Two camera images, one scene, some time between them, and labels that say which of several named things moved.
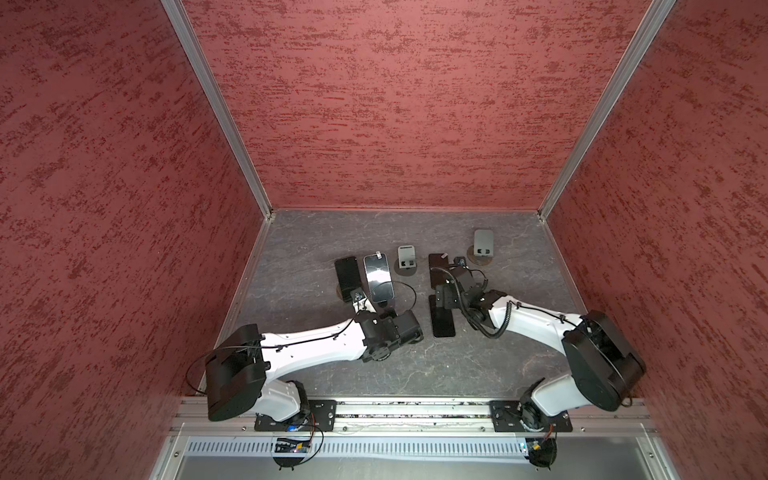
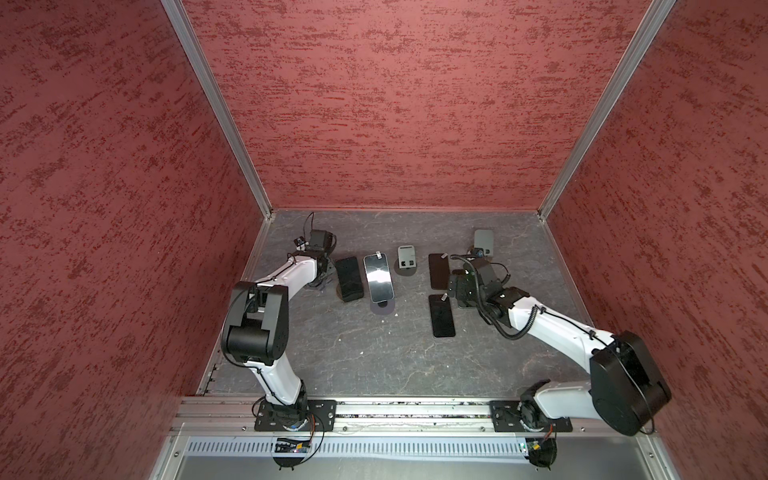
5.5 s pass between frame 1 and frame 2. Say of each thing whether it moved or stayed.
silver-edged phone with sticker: stayed
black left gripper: moved
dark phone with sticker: stayed
